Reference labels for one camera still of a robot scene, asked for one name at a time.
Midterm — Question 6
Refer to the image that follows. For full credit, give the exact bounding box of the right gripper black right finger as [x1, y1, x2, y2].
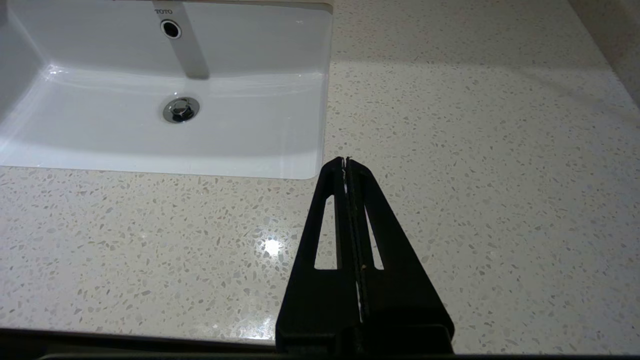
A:
[346, 158, 455, 336]

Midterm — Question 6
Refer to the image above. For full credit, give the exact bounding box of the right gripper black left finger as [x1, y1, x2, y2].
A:
[275, 157, 363, 335]

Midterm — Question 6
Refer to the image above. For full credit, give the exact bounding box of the chrome sink drain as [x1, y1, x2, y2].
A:
[162, 96, 201, 124]

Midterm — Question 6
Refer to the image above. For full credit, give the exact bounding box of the white ceramic sink basin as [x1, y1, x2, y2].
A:
[0, 0, 334, 180]

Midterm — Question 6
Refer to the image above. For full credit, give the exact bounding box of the chrome overflow hole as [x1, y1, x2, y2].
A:
[160, 19, 182, 40]

